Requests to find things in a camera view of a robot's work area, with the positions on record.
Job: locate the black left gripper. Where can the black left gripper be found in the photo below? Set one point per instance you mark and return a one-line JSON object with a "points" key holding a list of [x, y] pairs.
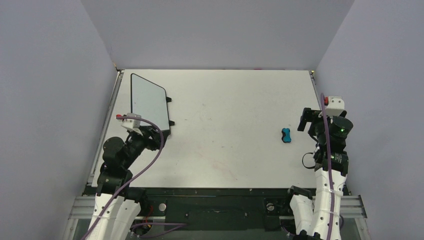
{"points": [[153, 143]]}

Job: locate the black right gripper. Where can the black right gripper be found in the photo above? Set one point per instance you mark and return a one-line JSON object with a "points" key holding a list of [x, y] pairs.
{"points": [[308, 117]]}

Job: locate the blue whiteboard eraser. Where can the blue whiteboard eraser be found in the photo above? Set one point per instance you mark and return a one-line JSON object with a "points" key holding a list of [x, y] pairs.
{"points": [[286, 135]]}

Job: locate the black framed small whiteboard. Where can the black framed small whiteboard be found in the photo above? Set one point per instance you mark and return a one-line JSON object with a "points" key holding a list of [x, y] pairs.
{"points": [[150, 101]]}

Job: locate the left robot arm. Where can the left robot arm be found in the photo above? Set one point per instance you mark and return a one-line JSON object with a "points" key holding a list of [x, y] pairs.
{"points": [[116, 203]]}

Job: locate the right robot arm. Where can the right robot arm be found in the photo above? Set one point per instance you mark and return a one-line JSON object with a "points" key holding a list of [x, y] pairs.
{"points": [[318, 217]]}

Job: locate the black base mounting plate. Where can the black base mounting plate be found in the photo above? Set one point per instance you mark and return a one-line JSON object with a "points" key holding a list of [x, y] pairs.
{"points": [[218, 209]]}

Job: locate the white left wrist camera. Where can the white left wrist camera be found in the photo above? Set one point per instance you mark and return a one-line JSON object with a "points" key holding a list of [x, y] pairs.
{"points": [[130, 121]]}

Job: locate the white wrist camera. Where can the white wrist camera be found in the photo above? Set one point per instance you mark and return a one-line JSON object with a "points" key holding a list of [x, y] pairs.
{"points": [[130, 121], [334, 105]]}

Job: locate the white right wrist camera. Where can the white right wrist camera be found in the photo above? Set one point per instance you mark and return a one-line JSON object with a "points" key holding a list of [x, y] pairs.
{"points": [[334, 105]]}

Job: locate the wire whiteboard stand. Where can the wire whiteboard stand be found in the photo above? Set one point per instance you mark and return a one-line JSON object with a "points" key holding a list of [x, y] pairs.
{"points": [[169, 111]]}

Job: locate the aluminium frame rail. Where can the aluminium frame rail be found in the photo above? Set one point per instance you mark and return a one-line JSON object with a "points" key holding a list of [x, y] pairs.
{"points": [[105, 120]]}

